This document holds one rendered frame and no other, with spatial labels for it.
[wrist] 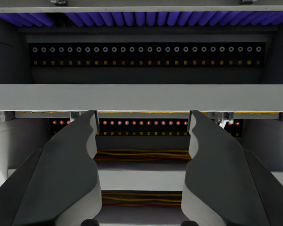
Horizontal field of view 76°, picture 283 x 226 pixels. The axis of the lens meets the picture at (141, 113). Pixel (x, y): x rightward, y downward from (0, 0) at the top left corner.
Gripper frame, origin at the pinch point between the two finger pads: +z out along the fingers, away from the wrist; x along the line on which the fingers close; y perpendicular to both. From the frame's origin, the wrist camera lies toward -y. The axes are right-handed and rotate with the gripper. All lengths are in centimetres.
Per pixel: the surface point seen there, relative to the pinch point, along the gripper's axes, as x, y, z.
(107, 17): -6.7, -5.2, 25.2
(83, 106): -10.3, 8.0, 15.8
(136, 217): -3, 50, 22
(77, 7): -10.1, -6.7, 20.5
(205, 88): 10.1, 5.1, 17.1
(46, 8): -15.0, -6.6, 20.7
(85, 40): -13.5, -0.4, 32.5
